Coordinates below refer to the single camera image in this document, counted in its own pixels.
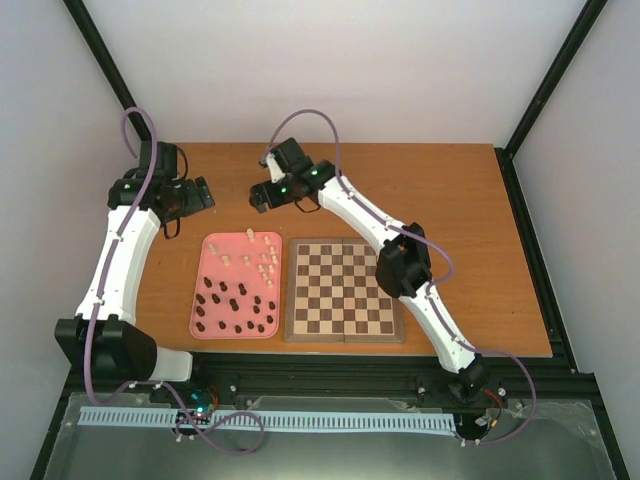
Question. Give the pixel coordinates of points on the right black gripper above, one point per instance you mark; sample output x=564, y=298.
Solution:
x=256, y=195

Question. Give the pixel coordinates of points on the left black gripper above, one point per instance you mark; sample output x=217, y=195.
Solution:
x=196, y=204

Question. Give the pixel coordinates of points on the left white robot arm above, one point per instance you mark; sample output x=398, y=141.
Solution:
x=120, y=270

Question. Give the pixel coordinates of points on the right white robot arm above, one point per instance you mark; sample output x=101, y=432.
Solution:
x=403, y=269

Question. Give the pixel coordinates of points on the wooden chess board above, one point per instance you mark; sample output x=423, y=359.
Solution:
x=334, y=297

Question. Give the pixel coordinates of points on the pink plastic tray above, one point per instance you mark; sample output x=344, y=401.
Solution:
x=236, y=246

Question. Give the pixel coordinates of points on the transparent plastic sheet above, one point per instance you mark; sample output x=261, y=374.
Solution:
x=557, y=440

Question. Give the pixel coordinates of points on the light blue cable duct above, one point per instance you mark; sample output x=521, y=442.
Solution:
x=272, y=421

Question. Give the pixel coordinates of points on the black aluminium frame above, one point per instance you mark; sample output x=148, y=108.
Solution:
x=557, y=377

